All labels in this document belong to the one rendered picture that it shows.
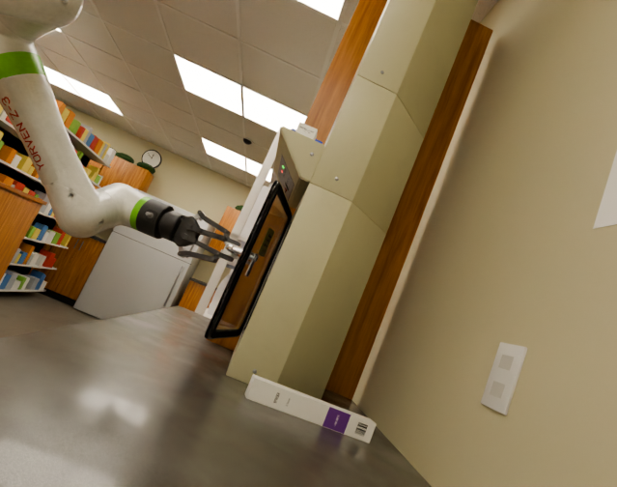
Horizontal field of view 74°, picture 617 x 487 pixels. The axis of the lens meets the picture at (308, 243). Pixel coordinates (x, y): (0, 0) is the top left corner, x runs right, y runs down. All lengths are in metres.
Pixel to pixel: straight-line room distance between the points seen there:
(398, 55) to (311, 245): 0.53
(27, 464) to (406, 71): 1.04
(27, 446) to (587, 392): 0.62
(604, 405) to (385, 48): 0.88
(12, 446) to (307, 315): 0.65
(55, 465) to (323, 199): 0.73
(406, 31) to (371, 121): 0.26
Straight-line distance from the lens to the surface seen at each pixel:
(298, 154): 0.99
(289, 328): 0.93
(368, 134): 1.04
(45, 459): 0.42
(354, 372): 1.36
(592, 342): 0.69
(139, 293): 6.00
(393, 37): 1.17
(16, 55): 1.12
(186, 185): 6.78
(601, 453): 0.64
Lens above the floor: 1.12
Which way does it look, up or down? 9 degrees up
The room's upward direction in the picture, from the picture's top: 23 degrees clockwise
